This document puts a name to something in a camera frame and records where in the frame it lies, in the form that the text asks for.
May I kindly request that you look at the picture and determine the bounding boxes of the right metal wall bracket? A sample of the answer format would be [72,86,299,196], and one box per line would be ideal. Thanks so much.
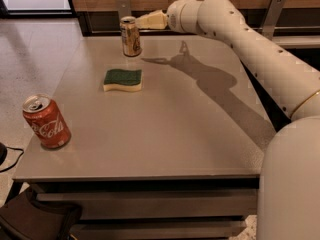
[261,0,286,40]

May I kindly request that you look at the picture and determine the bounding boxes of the grey drawer cabinet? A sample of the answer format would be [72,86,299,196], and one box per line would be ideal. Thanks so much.
[14,36,274,225]

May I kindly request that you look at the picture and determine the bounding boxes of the green and yellow sponge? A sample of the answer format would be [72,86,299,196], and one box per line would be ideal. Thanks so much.
[103,69,142,92]

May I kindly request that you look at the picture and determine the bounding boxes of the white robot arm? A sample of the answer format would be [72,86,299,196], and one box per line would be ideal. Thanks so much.
[137,0,320,240]

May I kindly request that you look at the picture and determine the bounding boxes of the metal wall bracket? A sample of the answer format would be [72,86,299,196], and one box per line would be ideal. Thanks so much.
[116,0,132,19]
[261,0,286,40]

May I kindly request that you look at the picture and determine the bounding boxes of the upper grey drawer front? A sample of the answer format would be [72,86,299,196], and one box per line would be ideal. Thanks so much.
[37,189,257,220]

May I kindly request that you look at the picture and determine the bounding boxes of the lower grey drawer front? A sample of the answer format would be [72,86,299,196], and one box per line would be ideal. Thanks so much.
[71,221,246,240]

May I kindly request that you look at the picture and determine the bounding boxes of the orange soda can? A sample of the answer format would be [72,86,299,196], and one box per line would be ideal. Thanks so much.
[120,16,142,57]

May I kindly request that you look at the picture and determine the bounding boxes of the left metal wall bracket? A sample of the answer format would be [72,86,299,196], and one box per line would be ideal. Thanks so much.
[116,0,132,19]

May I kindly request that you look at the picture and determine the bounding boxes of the black cable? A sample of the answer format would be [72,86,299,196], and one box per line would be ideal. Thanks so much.
[0,141,25,174]

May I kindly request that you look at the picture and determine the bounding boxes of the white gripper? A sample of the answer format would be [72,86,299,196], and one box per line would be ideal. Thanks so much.
[135,0,202,34]

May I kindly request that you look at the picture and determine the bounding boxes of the grey drawer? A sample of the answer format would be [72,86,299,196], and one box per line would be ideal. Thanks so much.
[37,189,257,220]
[71,221,246,240]

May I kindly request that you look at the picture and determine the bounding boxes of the red Coca-Cola can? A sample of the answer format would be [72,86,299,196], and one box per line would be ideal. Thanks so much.
[22,94,71,149]

